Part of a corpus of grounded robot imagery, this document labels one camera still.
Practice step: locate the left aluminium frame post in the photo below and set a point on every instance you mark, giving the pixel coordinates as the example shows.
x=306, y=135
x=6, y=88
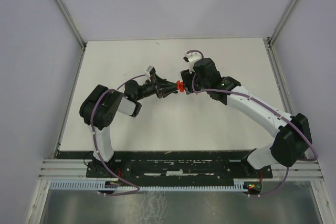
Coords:
x=70, y=22

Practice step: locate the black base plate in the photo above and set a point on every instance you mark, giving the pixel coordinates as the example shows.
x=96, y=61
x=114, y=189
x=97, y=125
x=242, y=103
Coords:
x=216, y=168

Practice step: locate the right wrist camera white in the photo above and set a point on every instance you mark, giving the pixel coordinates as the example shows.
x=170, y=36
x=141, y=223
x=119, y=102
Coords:
x=191, y=57

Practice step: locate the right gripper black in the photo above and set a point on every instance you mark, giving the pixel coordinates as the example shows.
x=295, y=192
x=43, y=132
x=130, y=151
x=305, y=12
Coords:
x=186, y=76

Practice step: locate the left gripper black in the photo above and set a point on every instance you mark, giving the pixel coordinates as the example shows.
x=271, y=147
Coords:
x=163, y=83

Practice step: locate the aluminium frame post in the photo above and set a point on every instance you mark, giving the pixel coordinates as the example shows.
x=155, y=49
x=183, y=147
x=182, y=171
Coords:
x=70, y=22
x=292, y=4

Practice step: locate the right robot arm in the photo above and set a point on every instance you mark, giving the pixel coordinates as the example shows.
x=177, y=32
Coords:
x=291, y=134

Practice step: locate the right aluminium frame post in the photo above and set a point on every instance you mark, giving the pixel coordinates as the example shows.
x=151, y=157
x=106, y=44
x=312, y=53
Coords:
x=292, y=4

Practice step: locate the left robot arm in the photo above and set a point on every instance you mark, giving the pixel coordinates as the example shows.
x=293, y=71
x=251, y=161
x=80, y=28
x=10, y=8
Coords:
x=100, y=107

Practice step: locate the orange charging case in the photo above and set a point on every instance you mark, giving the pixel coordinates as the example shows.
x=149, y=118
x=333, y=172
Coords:
x=180, y=86

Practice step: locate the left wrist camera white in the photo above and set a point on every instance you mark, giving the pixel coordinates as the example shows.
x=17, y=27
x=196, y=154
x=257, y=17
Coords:
x=150, y=71

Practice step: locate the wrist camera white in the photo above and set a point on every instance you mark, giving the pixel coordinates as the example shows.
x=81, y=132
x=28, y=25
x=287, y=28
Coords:
x=150, y=71
x=191, y=57

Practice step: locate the aluminium front rail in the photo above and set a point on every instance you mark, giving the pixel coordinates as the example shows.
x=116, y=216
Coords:
x=75, y=169

